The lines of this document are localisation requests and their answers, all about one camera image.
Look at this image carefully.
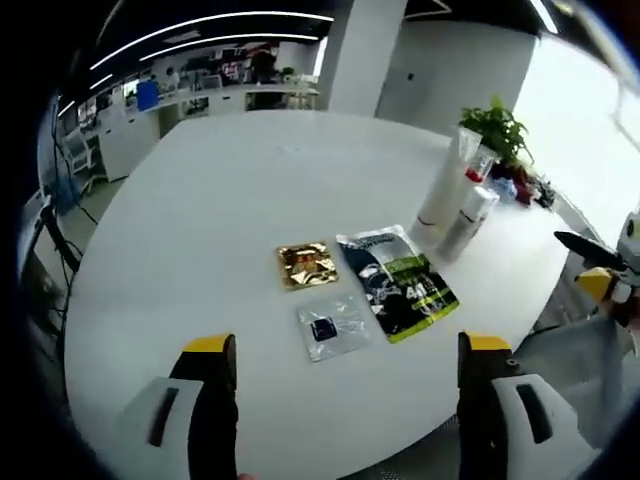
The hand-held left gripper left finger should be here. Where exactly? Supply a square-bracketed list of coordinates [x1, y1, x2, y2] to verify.
[104, 332, 240, 480]

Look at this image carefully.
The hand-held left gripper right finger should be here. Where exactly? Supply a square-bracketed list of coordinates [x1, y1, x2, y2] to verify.
[455, 329, 584, 480]

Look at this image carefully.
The small white red-label bottle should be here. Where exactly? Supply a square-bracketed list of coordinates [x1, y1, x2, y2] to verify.
[435, 185, 501, 261]

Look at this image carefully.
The white red-collar pump bottle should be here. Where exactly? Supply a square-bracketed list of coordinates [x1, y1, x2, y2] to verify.
[462, 148, 502, 201]

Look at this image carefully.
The green black skincare sachet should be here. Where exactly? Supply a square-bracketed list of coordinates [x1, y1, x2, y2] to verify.
[335, 223, 461, 345]

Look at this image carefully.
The clear skincare sachet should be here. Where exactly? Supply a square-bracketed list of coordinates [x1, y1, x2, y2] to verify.
[294, 293, 377, 364]

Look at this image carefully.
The white skincare tube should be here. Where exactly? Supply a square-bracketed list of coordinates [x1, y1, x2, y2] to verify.
[416, 124, 482, 237]

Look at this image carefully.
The gold skincare sachet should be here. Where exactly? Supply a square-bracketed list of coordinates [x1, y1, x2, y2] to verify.
[276, 240, 342, 291]

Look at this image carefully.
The person's right hand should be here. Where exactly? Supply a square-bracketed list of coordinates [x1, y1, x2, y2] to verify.
[602, 292, 640, 331]

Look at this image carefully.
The dark grey cloth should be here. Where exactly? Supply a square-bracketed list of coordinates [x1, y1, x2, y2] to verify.
[533, 178, 557, 206]

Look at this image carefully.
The grey mesh chair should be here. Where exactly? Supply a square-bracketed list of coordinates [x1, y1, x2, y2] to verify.
[514, 314, 634, 451]

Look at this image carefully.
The blue plastic bag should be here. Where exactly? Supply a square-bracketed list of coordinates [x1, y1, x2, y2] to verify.
[491, 177, 519, 202]

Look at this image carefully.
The green potted plant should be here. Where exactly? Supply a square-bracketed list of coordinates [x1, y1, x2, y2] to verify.
[458, 94, 536, 169]

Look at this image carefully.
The black tripod stand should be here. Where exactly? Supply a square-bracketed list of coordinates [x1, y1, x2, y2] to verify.
[34, 197, 85, 275]

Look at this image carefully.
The white office chair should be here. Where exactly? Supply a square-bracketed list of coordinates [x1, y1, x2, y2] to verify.
[62, 132, 99, 194]

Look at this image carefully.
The long white office counter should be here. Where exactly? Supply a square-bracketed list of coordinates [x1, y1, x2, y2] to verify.
[149, 82, 321, 119]

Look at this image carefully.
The blue bin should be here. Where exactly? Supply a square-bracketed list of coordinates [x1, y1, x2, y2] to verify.
[135, 79, 161, 112]

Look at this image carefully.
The long ceiling light strip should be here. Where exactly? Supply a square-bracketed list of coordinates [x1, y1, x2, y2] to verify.
[138, 33, 320, 63]
[88, 10, 335, 71]

